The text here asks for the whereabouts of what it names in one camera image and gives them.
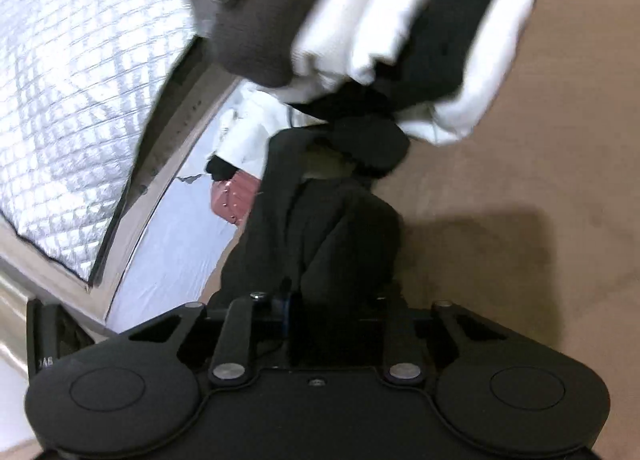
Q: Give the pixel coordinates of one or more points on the white bed sheet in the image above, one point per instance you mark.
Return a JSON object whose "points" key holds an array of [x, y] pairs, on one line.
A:
{"points": [[184, 239]]}

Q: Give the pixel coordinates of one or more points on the silver quilted storage bag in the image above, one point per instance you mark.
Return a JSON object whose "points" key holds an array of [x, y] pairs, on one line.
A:
{"points": [[79, 80]]}

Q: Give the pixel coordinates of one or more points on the white and black folded garment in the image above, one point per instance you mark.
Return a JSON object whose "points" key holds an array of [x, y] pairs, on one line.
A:
{"points": [[433, 66]]}

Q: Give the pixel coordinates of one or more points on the black garment with white stripe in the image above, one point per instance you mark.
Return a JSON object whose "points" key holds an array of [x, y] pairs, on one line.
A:
{"points": [[315, 227]]}

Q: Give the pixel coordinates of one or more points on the red patterned item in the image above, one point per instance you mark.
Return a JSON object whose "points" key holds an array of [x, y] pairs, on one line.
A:
{"points": [[232, 200]]}

